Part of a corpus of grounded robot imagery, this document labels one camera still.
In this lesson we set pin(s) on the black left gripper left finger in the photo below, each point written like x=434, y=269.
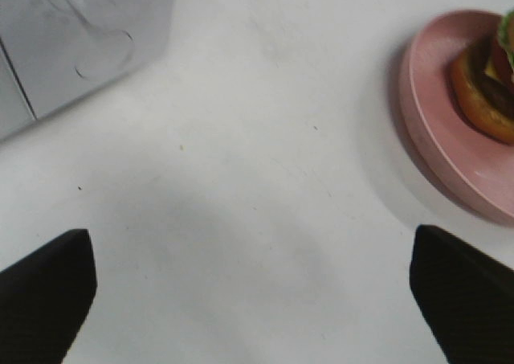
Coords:
x=45, y=299

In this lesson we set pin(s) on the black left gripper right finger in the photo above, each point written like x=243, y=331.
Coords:
x=464, y=295

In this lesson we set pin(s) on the pink round plate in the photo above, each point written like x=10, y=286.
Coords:
x=475, y=168

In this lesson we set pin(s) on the burger with lettuce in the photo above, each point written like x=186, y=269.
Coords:
x=482, y=80

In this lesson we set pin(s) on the round white door button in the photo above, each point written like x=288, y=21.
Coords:
x=107, y=55

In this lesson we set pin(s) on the white microwave door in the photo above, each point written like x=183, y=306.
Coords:
x=15, y=111

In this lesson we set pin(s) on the white microwave oven body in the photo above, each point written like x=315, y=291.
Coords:
x=44, y=44

